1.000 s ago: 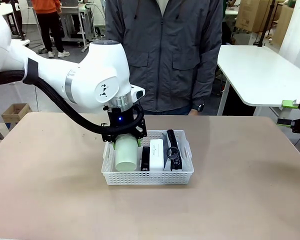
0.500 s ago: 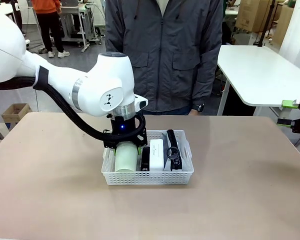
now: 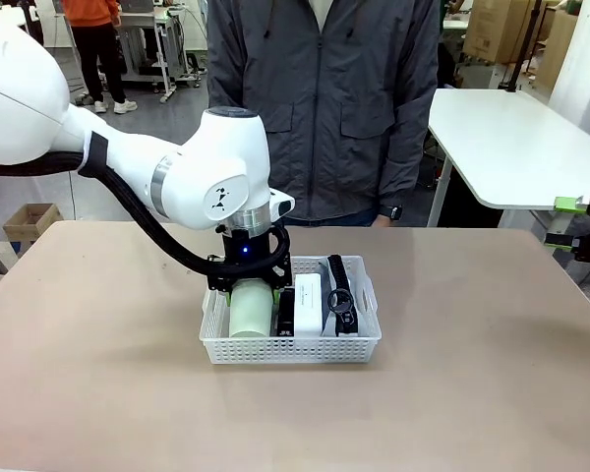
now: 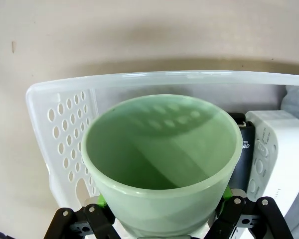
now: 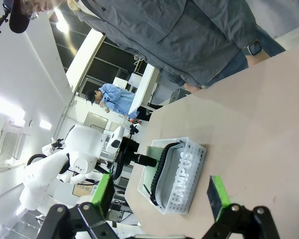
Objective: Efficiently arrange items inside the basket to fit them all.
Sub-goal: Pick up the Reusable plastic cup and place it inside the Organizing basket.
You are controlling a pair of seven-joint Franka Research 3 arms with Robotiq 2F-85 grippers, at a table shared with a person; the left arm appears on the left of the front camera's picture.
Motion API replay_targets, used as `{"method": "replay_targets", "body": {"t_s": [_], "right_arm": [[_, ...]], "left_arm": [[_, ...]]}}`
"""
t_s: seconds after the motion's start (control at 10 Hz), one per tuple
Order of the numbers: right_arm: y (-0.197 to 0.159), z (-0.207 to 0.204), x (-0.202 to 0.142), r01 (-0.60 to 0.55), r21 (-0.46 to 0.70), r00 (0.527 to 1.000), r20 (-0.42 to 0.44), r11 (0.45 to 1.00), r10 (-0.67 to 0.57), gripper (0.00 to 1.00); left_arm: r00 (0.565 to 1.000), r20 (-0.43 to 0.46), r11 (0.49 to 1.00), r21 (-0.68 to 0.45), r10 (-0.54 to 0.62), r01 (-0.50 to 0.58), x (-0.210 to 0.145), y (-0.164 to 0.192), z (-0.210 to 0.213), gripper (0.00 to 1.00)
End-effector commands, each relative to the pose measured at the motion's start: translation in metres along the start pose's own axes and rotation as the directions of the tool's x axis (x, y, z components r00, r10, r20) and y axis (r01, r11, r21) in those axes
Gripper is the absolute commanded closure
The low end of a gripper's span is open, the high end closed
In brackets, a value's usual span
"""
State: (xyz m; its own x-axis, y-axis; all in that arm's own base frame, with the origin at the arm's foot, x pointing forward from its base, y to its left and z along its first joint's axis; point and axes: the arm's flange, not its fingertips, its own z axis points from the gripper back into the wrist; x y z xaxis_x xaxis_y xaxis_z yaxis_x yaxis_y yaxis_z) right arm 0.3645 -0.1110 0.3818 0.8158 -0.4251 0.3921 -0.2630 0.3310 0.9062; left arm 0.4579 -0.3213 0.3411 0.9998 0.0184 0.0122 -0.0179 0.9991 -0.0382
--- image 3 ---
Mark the black wrist watch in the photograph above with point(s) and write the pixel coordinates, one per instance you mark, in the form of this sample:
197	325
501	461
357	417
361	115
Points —
392	212

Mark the person in orange top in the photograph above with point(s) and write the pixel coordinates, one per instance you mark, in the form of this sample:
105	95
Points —
93	49

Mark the person in grey jacket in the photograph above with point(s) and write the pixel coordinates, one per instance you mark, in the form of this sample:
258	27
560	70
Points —
324	123

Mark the open cardboard box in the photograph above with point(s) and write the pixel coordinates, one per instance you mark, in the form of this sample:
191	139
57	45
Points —
32	221

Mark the pale green cylinder container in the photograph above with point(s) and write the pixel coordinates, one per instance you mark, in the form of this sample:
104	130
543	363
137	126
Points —
250	310

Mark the white side table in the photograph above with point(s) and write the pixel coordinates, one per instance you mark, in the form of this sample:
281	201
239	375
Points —
496	147

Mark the person's left forearm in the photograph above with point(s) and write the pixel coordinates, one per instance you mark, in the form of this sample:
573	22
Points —
408	162

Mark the white rectangular box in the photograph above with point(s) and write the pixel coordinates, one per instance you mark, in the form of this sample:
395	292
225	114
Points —
309	314

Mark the black clamp pole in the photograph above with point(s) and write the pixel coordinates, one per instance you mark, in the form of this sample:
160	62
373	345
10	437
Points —
518	64

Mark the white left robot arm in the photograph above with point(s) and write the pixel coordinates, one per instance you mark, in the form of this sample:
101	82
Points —
201	162

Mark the tall cardboard box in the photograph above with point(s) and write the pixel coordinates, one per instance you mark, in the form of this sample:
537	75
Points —
555	49

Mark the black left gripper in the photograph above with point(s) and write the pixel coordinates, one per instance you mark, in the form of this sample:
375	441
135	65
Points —
246	255

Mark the large cardboard box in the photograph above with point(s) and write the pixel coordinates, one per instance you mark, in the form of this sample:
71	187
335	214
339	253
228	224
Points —
496	29

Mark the white perforated plastic basket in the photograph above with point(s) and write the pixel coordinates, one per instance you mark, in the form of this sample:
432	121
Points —
290	351

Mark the black deli stapler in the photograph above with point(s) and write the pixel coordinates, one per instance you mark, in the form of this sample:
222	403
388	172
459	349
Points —
285	319

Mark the person's left hand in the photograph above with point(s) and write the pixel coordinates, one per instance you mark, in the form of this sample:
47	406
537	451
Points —
382	223

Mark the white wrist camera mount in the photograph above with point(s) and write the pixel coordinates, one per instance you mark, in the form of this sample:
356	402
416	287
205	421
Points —
281	204

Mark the white frame workbench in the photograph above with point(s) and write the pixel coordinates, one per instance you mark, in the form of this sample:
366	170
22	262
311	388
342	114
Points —
164	59

